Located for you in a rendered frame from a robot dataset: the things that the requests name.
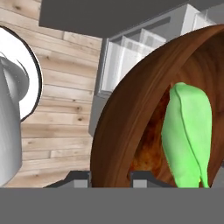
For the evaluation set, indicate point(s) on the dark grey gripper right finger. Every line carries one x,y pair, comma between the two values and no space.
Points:
143,178

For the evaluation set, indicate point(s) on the clear fridge shelf bin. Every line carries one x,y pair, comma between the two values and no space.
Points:
122,61

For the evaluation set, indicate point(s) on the brown wooden bowl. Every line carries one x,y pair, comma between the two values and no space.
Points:
131,102

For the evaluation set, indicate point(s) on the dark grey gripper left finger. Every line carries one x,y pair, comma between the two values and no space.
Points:
78,178

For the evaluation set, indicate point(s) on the brown roasted chicken drumstick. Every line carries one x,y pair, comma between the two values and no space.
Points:
149,140

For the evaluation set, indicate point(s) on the white disc with black rim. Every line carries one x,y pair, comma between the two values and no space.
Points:
27,67

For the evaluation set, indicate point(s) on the grey metal cylinder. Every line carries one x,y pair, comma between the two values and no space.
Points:
8,131

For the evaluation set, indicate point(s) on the green corn cob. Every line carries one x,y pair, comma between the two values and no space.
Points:
186,131

